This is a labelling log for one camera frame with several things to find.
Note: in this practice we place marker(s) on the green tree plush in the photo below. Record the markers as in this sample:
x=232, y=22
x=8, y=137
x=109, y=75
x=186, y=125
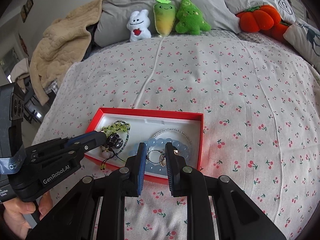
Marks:
x=190, y=19

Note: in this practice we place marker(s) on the cherry print bed sheet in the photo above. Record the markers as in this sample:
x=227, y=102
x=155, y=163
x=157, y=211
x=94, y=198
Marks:
x=260, y=105

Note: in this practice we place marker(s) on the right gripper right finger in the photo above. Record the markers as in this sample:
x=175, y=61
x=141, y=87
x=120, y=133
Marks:
x=216, y=205

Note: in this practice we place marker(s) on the white ghost plush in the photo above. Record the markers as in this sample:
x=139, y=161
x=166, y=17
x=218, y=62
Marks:
x=138, y=25

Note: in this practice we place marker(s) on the person left hand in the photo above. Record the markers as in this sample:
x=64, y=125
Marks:
x=14, y=210

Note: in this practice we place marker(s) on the yellow green radish plush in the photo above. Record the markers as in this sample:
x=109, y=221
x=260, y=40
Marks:
x=165, y=15

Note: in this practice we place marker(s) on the orange pumpkin plush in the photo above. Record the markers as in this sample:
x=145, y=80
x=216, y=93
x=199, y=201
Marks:
x=265, y=19

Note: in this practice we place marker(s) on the red jewelry box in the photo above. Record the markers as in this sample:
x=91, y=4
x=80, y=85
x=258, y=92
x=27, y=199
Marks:
x=155, y=129

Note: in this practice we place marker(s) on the beige quilted blanket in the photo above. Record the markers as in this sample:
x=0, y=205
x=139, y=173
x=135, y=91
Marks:
x=63, y=43

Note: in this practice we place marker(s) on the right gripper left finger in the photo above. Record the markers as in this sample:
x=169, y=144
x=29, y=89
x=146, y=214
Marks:
x=94, y=208

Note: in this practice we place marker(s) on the green bead bracelet black charm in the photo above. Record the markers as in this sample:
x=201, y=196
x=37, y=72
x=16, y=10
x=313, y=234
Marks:
x=118, y=135

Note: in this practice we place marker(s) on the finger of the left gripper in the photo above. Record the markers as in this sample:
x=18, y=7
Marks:
x=83, y=146
x=98, y=137

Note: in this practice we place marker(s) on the deer print pillow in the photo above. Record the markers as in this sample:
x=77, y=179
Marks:
x=305, y=39

